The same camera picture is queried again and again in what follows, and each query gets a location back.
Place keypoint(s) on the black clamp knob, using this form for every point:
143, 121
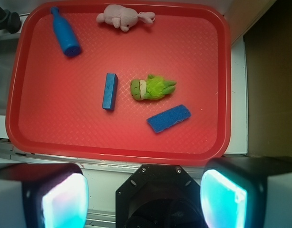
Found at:
9, 21

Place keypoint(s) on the blue sponge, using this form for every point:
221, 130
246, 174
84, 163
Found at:
168, 118

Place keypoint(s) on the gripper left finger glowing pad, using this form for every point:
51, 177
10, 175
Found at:
49, 195

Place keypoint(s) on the red plastic tray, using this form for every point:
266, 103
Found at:
55, 101

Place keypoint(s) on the blue rectangular block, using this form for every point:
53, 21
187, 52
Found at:
110, 92

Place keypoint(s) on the green plush toy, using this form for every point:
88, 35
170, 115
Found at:
151, 88

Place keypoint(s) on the pink plush bunny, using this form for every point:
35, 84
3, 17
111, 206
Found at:
123, 18

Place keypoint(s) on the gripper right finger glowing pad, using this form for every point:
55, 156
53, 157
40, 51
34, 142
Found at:
247, 192

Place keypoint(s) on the blue plastic bottle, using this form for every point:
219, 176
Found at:
65, 35

